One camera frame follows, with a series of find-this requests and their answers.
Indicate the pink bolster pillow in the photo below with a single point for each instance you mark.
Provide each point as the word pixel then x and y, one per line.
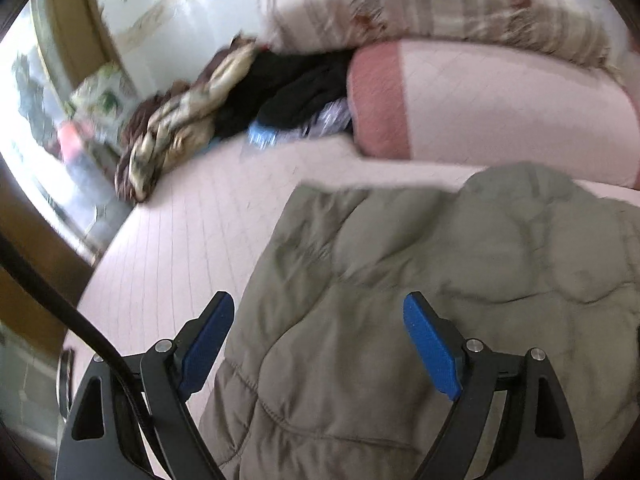
pixel 450 105

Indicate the brown and cream blanket pile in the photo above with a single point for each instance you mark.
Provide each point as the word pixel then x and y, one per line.
pixel 140 120

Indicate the clear plastic bag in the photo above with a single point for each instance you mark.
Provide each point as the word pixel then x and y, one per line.
pixel 327 117

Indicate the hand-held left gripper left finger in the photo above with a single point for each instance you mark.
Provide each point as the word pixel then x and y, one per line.
pixel 205 350

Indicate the green floral patterned cloth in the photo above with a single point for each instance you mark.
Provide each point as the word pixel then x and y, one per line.
pixel 102 92

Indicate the smartphone in dark case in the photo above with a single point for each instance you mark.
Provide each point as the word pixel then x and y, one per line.
pixel 65 385

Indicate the olive puffer jacket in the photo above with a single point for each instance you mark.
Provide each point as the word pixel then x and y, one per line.
pixel 425 260

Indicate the cream floral blanket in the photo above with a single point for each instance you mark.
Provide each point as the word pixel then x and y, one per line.
pixel 170 140

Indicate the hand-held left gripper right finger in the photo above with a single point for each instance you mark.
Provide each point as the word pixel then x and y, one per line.
pixel 432 350

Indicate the wooden door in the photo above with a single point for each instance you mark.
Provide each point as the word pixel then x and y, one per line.
pixel 35 280

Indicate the black clothes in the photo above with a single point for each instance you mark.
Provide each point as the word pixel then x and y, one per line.
pixel 290 85

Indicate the blue plastic bag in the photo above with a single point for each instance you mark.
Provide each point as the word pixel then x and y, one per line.
pixel 262 136

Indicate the stained glass window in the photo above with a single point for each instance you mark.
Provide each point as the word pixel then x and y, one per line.
pixel 40 135

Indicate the pink checked bed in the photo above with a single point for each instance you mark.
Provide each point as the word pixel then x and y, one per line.
pixel 175 240

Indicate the striped floral pillow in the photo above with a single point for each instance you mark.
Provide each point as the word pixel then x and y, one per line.
pixel 425 0

